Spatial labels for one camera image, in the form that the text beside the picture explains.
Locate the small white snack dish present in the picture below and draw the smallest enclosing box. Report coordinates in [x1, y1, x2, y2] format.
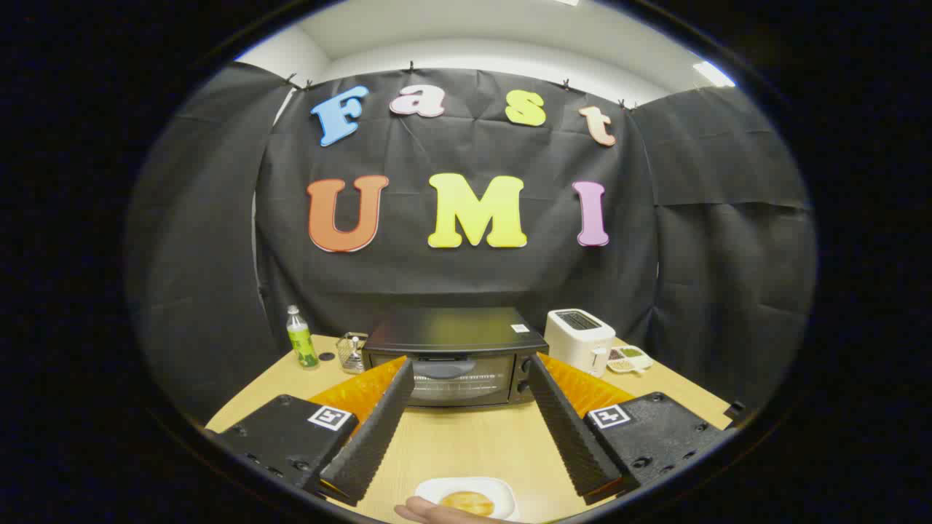
[607, 345, 654, 375]

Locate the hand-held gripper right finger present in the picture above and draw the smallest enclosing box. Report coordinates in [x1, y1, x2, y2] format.
[526, 352, 736, 507]

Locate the black toaster oven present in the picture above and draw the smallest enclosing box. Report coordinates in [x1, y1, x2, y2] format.
[362, 306, 550, 408]

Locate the white pop-up toaster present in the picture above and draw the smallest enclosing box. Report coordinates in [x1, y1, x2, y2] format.
[544, 309, 617, 378]

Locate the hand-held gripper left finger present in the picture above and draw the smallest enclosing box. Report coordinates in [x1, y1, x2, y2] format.
[206, 355, 416, 508]

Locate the green label drink bottle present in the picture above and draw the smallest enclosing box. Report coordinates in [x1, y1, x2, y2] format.
[286, 305, 320, 369]

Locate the round golden bread bun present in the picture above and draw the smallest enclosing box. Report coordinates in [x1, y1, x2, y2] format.
[439, 491, 497, 517]

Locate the ceiling light panel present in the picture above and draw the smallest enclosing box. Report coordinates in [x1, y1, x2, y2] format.
[692, 61, 736, 89]

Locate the white plate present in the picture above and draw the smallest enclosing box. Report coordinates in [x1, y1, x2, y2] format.
[415, 477, 519, 522]

